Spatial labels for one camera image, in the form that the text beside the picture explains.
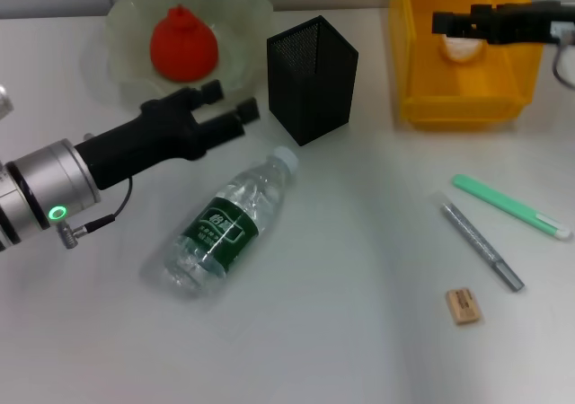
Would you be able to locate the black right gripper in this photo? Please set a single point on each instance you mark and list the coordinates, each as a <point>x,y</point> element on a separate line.
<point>525,22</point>

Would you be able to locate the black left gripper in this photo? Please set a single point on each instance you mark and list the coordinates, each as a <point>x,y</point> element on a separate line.
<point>144,143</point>

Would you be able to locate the white paper ball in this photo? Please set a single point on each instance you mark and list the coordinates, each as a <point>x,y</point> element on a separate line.
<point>460,51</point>

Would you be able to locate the red orange toy fruit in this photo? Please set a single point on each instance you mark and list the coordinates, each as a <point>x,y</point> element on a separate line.
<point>184,47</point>

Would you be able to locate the clear green-label water bottle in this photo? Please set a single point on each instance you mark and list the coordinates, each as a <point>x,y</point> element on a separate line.
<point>224,229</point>

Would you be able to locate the mint green pen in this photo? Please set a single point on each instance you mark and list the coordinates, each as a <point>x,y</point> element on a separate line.
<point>503,202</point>

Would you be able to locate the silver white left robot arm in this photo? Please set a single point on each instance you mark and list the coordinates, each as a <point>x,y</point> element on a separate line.
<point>36,188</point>

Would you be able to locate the black mesh pen holder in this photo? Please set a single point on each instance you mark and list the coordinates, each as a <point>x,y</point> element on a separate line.
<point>314,90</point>

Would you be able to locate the pale green glass fruit plate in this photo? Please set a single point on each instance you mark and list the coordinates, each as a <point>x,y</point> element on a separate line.
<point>130,40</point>

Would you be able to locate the grey glitter pen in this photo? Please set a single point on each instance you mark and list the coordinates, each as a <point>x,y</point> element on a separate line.
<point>480,244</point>

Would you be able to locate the tan eraser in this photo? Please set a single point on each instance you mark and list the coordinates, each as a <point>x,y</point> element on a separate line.
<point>465,307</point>

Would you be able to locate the yellow plastic bin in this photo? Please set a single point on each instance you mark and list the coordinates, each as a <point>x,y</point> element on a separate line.
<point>471,90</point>

